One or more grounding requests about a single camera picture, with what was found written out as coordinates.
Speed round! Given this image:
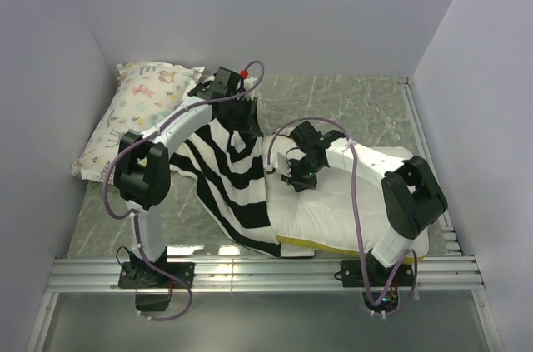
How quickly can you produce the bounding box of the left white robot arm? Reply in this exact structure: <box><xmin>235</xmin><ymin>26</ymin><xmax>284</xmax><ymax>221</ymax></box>
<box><xmin>104</xmin><ymin>60</ymin><xmax>265</xmax><ymax>287</ymax></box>

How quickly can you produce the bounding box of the floral patterned pillow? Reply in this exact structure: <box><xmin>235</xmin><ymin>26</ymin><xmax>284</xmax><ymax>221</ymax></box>
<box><xmin>72</xmin><ymin>62</ymin><xmax>205</xmax><ymax>183</ymax></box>

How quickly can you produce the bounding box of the black white striped pillowcase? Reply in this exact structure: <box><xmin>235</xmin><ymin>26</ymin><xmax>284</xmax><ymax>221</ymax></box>
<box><xmin>172</xmin><ymin>120</ymin><xmax>281</xmax><ymax>258</ymax></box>

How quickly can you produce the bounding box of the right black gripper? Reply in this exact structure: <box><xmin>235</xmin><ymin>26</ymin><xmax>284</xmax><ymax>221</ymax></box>
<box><xmin>281</xmin><ymin>156</ymin><xmax>324</xmax><ymax>193</ymax></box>

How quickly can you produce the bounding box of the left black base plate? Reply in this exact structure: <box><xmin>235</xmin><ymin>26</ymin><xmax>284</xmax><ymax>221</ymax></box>
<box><xmin>117</xmin><ymin>260</ymin><xmax>195</xmax><ymax>290</ymax></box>

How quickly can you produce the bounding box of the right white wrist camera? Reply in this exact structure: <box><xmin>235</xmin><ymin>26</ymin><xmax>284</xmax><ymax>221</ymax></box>
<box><xmin>263</xmin><ymin>150</ymin><xmax>291</xmax><ymax>176</ymax></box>

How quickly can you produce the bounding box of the white pillow yellow edge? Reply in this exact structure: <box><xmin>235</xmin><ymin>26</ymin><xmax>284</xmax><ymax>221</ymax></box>
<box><xmin>266</xmin><ymin>137</ymin><xmax>429</xmax><ymax>267</ymax></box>

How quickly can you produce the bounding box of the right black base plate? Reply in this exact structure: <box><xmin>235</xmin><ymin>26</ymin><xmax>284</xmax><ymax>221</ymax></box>
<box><xmin>333</xmin><ymin>260</ymin><xmax>414</xmax><ymax>288</ymax></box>

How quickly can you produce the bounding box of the aluminium mounting rail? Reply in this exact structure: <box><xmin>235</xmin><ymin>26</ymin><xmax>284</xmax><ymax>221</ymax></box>
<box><xmin>27</xmin><ymin>255</ymin><xmax>505</xmax><ymax>351</ymax></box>

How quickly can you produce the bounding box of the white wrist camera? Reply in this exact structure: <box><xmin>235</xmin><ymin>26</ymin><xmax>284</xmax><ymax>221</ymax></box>
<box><xmin>263</xmin><ymin>150</ymin><xmax>291</xmax><ymax>176</ymax></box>
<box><xmin>237</xmin><ymin>75</ymin><xmax>258</xmax><ymax>100</ymax></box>

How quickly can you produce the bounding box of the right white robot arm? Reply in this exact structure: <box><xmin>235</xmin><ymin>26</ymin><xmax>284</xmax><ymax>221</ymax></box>
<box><xmin>265</xmin><ymin>121</ymin><xmax>449</xmax><ymax>285</ymax></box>

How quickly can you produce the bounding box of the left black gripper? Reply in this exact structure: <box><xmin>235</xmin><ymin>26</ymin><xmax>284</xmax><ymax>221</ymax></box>
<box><xmin>224</xmin><ymin>96</ymin><xmax>262</xmax><ymax>136</ymax></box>

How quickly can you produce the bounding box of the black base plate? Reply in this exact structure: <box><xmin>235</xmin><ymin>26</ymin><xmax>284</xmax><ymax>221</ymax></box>
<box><xmin>117</xmin><ymin>260</ymin><xmax>195</xmax><ymax>290</ymax></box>
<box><xmin>333</xmin><ymin>260</ymin><xmax>414</xmax><ymax>288</ymax></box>

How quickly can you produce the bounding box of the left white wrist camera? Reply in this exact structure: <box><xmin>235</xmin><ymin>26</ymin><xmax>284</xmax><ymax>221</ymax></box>
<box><xmin>237</xmin><ymin>75</ymin><xmax>258</xmax><ymax>100</ymax></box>

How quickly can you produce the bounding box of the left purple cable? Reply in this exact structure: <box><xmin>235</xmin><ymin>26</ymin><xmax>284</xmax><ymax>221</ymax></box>
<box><xmin>101</xmin><ymin>60</ymin><xmax>267</xmax><ymax>322</ymax></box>

